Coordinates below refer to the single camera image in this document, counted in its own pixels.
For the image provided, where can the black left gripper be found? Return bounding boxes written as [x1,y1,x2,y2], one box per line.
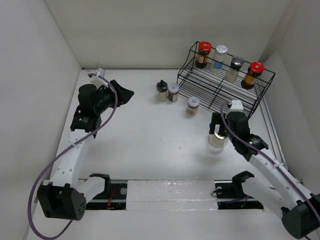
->
[94,80,133,114]

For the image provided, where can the wide clear glass jar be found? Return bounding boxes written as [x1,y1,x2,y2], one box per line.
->
[208,131,229,153]

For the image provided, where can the white lid orange spice jar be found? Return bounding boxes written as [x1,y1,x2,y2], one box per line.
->
[186,96,200,116]

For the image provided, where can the black collar pepper shaker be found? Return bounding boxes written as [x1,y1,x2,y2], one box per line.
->
[224,56,245,83]

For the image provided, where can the red lid chili jar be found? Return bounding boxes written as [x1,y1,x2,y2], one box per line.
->
[241,61,265,90]
[195,41,212,69]

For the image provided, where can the silver lid blue label shaker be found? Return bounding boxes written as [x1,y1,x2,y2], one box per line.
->
[210,44,228,74]

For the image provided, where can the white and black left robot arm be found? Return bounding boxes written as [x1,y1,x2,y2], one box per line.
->
[37,80,134,221]

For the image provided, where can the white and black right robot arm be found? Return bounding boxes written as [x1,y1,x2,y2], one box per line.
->
[209,111,320,239]

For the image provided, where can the black knob grinder jar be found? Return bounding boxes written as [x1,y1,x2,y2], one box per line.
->
[156,79,168,102]

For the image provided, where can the white lid dark spice jar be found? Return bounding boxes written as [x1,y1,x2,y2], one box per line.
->
[168,83,180,102]

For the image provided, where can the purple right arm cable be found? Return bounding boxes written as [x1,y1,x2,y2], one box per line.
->
[219,101,320,240]

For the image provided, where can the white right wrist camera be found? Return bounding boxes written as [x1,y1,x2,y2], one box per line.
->
[227,100,244,113]

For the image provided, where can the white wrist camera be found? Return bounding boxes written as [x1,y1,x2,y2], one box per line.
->
[227,100,244,113]
[88,68,106,88]

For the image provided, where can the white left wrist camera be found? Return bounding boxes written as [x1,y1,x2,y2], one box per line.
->
[88,68,106,88]

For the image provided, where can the black wire rack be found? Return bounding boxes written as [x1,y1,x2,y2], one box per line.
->
[176,41,276,118]

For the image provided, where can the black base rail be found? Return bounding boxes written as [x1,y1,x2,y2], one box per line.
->
[86,179,264,212]

